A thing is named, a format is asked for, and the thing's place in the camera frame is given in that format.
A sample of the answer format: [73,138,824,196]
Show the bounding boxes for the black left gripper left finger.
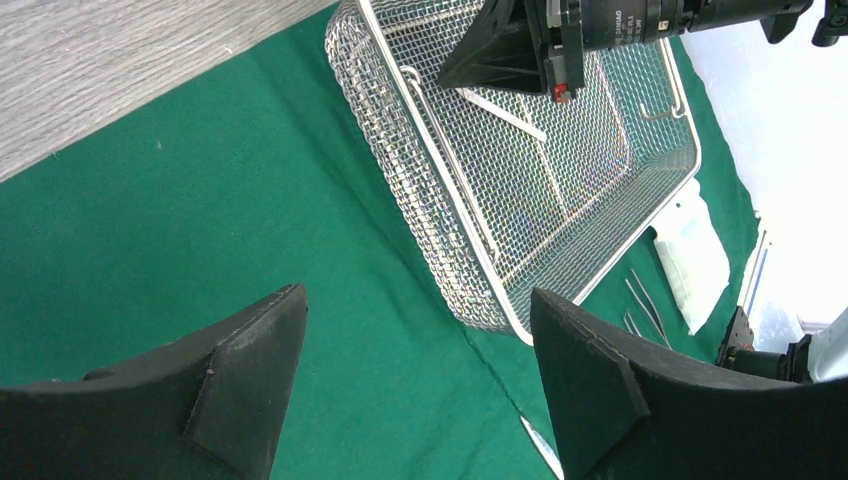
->
[1,284,308,479]

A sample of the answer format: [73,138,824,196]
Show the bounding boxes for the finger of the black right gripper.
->
[437,0,546,95]

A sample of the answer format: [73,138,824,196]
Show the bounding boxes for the steel scalpel handle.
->
[456,88,548,142]

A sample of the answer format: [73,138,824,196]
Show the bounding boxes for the white sterile packet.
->
[651,196,730,336]

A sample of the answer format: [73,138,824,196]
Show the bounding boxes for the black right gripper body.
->
[527,0,812,103]

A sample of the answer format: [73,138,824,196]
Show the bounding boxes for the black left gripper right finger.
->
[530,289,847,479]

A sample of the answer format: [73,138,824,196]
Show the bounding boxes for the green surgical drape cloth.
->
[0,6,763,480]

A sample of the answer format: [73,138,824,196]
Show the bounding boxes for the steel ring-handled scissors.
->
[520,416,564,480]

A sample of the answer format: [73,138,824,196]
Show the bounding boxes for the metal mesh instrument tray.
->
[325,1,702,344]

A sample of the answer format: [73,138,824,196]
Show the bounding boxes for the steel needle holder clamp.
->
[623,311,643,338]

